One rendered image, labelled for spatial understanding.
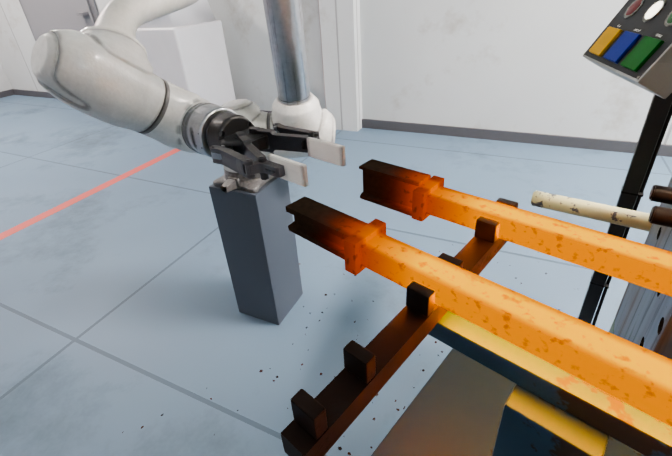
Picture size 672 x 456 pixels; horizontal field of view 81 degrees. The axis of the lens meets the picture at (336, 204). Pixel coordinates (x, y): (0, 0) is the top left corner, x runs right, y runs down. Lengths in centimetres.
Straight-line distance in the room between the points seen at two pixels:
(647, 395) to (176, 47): 355
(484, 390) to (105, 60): 69
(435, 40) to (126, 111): 289
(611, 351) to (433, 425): 30
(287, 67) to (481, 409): 96
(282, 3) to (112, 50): 56
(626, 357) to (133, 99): 65
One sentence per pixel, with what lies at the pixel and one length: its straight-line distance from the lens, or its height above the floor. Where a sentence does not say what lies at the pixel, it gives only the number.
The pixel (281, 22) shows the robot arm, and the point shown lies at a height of 111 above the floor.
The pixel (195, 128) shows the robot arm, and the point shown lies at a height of 100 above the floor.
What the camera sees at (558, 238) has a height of 99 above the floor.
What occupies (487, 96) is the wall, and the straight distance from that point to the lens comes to 339.
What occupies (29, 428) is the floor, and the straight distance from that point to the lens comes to 176.
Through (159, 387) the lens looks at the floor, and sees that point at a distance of 163.
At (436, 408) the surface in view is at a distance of 57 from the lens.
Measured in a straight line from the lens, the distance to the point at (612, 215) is 124.
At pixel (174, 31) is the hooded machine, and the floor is 92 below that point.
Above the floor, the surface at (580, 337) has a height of 99.
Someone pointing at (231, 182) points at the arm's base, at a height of 63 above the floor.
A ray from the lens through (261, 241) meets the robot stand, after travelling 142.
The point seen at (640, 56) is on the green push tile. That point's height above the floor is 100.
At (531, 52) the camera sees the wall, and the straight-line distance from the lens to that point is 331.
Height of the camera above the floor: 120
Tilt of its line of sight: 30 degrees down
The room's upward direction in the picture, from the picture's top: 4 degrees counter-clockwise
